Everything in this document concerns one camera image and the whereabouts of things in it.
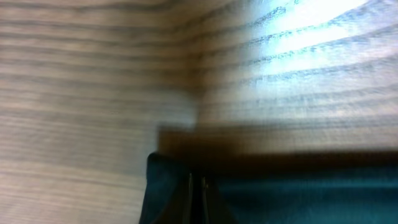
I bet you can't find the black t-shirt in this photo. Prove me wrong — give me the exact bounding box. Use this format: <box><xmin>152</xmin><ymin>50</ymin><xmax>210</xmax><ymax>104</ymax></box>
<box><xmin>139</xmin><ymin>153</ymin><xmax>397</xmax><ymax>224</ymax></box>

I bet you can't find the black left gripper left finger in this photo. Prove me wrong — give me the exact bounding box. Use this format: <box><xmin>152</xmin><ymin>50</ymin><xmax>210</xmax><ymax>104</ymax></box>
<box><xmin>161</xmin><ymin>174</ymin><xmax>193</xmax><ymax>224</ymax></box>

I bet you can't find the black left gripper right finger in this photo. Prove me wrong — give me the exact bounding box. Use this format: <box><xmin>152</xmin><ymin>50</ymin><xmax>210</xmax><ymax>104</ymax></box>
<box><xmin>201</xmin><ymin>177</ymin><xmax>236</xmax><ymax>224</ymax></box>

